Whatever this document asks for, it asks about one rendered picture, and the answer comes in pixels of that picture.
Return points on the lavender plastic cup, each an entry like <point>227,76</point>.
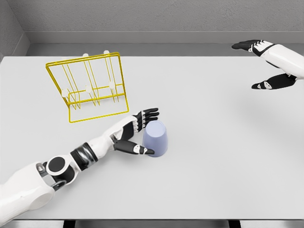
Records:
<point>155,140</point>

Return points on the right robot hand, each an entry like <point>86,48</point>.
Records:
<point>280,57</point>

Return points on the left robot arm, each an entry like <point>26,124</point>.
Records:
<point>59,166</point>

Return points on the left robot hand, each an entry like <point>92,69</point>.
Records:
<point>127,131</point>

